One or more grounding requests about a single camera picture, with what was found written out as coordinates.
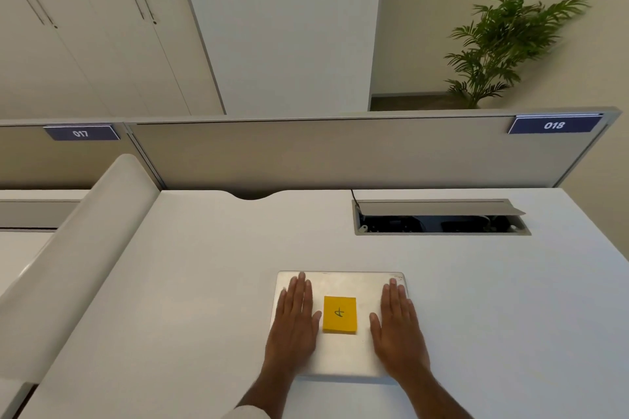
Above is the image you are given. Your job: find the person's right hand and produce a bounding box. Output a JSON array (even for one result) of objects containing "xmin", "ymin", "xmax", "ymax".
[{"xmin": 370, "ymin": 278, "xmax": 431, "ymax": 383}]

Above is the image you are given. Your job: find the person's left forearm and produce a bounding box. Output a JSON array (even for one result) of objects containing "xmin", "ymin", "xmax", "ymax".
[{"xmin": 235, "ymin": 364, "xmax": 306, "ymax": 419}]

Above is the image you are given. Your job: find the narrow grey desk partition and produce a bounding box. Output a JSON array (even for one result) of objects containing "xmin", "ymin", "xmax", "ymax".
[{"xmin": 0, "ymin": 119, "xmax": 165, "ymax": 191}]

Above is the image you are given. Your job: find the black cable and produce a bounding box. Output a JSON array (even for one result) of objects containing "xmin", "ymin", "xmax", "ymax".
[{"xmin": 351, "ymin": 190, "xmax": 368, "ymax": 230}]

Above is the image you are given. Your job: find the beige wall cabinet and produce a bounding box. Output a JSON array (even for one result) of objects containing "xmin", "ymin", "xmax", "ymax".
[{"xmin": 0, "ymin": 0, "xmax": 227, "ymax": 120}]

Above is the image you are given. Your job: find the wide grey desk partition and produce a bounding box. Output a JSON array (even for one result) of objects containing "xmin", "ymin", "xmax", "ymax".
[{"xmin": 124, "ymin": 107, "xmax": 623, "ymax": 191}]

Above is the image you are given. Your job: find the white curved side divider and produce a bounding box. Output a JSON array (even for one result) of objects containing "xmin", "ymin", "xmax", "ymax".
[{"xmin": 0, "ymin": 154, "xmax": 161, "ymax": 383}]

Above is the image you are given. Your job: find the person's right forearm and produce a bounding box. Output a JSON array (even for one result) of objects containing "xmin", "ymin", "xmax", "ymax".
[{"xmin": 393, "ymin": 362, "xmax": 475, "ymax": 419}]

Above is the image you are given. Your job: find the person's left hand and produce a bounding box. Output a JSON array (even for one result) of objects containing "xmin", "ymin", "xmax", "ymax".
[{"xmin": 265, "ymin": 272, "xmax": 323, "ymax": 375}]

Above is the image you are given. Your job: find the blue desk number sign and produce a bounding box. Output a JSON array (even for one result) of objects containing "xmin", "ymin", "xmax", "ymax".
[
  {"xmin": 507, "ymin": 114, "xmax": 603, "ymax": 135},
  {"xmin": 43, "ymin": 124, "xmax": 121, "ymax": 141}
]

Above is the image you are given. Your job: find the green potted plant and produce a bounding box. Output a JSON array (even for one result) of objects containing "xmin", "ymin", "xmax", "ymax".
[{"xmin": 444, "ymin": 0, "xmax": 591, "ymax": 110}]

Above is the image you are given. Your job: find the silver closed laptop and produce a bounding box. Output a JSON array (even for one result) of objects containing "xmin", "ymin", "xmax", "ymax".
[{"xmin": 269, "ymin": 271, "xmax": 411, "ymax": 380}]

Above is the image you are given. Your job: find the yellow sticky note pad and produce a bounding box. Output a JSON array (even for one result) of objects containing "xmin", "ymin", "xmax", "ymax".
[{"xmin": 322, "ymin": 296, "xmax": 358, "ymax": 335}]

